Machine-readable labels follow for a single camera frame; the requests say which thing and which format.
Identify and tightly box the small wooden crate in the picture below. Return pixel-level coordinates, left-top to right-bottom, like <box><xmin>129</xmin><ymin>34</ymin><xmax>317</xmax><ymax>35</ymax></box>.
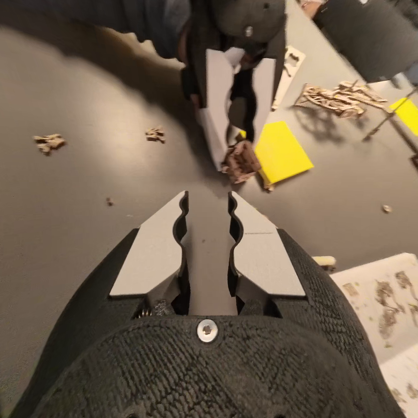
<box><xmin>221</xmin><ymin>135</ymin><xmax>262</xmax><ymax>185</ymax></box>

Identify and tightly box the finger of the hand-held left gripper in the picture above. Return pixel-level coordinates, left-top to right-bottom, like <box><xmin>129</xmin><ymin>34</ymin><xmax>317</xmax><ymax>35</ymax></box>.
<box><xmin>197</xmin><ymin>48</ymin><xmax>236</xmax><ymax>172</ymax></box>
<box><xmin>240</xmin><ymin>58</ymin><xmax>276</xmax><ymax>142</ymax></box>

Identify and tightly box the person's left forearm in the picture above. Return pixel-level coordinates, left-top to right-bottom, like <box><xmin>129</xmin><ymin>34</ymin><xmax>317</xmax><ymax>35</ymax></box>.
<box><xmin>29</xmin><ymin>0</ymin><xmax>193</xmax><ymax>62</ymax></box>

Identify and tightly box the wooden bicycle model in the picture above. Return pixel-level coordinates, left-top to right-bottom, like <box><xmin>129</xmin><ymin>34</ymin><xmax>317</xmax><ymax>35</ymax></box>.
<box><xmin>294</xmin><ymin>80</ymin><xmax>413</xmax><ymax>142</ymax></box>

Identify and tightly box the yellow paper sheet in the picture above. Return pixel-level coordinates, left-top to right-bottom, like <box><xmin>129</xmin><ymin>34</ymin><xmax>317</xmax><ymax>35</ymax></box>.
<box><xmin>389</xmin><ymin>97</ymin><xmax>418</xmax><ymax>136</ymax></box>

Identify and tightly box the yellow sticky note pad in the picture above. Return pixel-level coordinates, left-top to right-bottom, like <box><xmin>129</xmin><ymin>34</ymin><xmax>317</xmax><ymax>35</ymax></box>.
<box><xmin>240</xmin><ymin>121</ymin><xmax>315</xmax><ymax>185</ymax></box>

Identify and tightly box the pale wax stick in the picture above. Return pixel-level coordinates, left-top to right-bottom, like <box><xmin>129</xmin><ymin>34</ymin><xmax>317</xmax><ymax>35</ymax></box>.
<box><xmin>312</xmin><ymin>256</ymin><xmax>337</xmax><ymax>270</ymax></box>

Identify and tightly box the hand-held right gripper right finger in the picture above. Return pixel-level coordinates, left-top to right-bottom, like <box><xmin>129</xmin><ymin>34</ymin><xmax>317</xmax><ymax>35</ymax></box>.
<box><xmin>227</xmin><ymin>191</ymin><xmax>307</xmax><ymax>315</ymax></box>

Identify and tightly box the wooden cut-out sheet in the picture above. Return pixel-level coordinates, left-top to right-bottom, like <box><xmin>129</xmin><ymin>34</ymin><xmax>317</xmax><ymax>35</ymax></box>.
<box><xmin>273</xmin><ymin>46</ymin><xmax>306</xmax><ymax>111</ymax></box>

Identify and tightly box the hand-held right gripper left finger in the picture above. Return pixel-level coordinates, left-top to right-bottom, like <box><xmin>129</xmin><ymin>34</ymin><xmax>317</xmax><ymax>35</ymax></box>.
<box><xmin>109</xmin><ymin>190</ymin><xmax>191</xmax><ymax>315</ymax></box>

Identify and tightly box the model kit box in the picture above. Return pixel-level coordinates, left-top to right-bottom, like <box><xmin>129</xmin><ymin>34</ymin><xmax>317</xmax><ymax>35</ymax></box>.
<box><xmin>312</xmin><ymin>0</ymin><xmax>418</xmax><ymax>84</ymax></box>

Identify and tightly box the instruction booklet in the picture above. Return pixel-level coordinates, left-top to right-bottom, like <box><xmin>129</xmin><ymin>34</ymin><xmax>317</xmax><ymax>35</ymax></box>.
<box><xmin>330</xmin><ymin>252</ymin><xmax>418</xmax><ymax>418</ymax></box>

